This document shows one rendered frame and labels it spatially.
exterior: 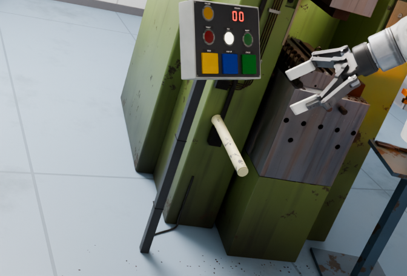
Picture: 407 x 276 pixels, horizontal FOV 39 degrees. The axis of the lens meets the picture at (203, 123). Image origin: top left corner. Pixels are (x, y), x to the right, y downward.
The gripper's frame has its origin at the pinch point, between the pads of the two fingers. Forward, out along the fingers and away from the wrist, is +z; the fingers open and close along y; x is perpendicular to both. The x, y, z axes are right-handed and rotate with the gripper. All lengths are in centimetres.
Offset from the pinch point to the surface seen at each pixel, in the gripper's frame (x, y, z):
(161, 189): -60, 54, 87
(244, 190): -96, 72, 65
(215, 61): -18, 60, 34
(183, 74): -15, 56, 46
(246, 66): -31, 67, 28
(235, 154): -59, 55, 50
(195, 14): -1, 66, 32
